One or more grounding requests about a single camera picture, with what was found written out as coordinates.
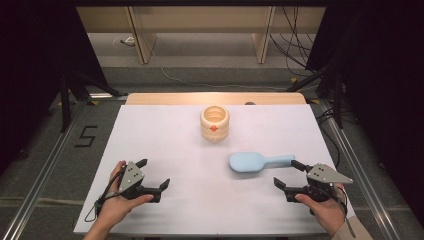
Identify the light blue hairbrush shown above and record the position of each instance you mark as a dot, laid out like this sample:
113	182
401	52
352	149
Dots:
248	162

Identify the person's right hand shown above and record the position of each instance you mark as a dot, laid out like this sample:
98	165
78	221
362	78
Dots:
328	213

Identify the metal floor rail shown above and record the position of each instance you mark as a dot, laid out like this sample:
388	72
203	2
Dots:
370	190
36	190

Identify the beige wooden shelf unit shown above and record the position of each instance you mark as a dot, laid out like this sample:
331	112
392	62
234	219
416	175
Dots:
200	20

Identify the person's left hand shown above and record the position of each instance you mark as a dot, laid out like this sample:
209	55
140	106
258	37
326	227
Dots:
115	208

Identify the yellow tape piece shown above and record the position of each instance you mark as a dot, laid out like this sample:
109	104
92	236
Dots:
314	101
94	102
293	80

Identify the round floor outlet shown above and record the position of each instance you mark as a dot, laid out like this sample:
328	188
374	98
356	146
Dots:
128	41

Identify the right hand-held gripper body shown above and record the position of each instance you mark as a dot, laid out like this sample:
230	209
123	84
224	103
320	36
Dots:
325	174

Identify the cream ribbed cup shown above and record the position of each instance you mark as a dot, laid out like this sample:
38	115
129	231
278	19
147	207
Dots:
215	131

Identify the black tripod stand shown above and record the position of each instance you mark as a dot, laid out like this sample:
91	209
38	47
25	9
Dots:
65	100
337	100

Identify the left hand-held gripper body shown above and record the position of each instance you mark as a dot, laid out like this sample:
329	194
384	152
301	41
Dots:
131	176

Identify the wooden table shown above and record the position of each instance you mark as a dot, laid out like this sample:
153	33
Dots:
166	99

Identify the black curtain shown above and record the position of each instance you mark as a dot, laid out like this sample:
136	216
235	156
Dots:
383	83
30	66

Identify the short metal bar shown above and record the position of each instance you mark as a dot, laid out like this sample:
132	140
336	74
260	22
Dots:
106	96

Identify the white table board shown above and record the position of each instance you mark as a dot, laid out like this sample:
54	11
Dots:
186	153

